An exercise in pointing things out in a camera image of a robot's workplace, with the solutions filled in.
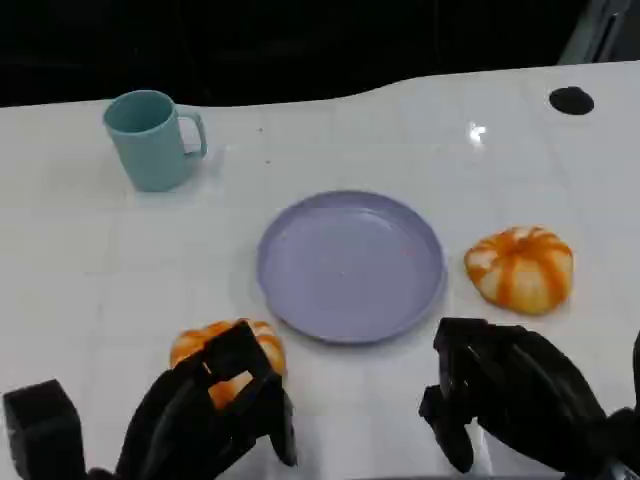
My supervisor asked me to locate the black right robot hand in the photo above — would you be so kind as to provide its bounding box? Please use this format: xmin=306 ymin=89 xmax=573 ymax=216
xmin=418 ymin=317 xmax=609 ymax=480

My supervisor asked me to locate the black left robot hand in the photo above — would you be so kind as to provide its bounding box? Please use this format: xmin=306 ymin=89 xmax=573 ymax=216
xmin=114 ymin=318 xmax=299 ymax=480

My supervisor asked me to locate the orange white toy bread roll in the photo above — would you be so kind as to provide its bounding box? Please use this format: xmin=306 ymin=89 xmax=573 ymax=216
xmin=463 ymin=225 xmax=575 ymax=317
xmin=169 ymin=318 xmax=288 ymax=409

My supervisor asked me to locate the lilac plate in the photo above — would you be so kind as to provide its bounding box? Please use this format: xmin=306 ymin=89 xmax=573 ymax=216
xmin=256 ymin=189 xmax=448 ymax=346

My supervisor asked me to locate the pale green mug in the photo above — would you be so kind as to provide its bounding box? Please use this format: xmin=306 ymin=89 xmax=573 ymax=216
xmin=102 ymin=89 xmax=209 ymax=193

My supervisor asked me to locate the black round table grommet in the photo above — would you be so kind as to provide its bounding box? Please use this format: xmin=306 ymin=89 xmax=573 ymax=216
xmin=548 ymin=86 xmax=596 ymax=117

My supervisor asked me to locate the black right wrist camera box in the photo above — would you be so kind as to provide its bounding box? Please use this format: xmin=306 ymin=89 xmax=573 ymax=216
xmin=602 ymin=407 xmax=640 ymax=474

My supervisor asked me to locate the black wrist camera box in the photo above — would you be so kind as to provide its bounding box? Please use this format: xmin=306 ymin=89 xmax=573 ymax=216
xmin=2 ymin=378 xmax=85 ymax=480
xmin=602 ymin=407 xmax=640 ymax=474

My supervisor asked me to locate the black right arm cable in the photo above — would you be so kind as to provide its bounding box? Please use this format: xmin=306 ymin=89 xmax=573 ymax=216
xmin=630 ymin=329 xmax=640 ymax=406

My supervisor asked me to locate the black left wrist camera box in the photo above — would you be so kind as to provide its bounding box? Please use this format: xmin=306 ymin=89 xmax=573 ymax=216
xmin=2 ymin=378 xmax=85 ymax=480

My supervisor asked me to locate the grey furniture frame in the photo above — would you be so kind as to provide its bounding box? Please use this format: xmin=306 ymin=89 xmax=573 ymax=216
xmin=558 ymin=0 xmax=640 ymax=65

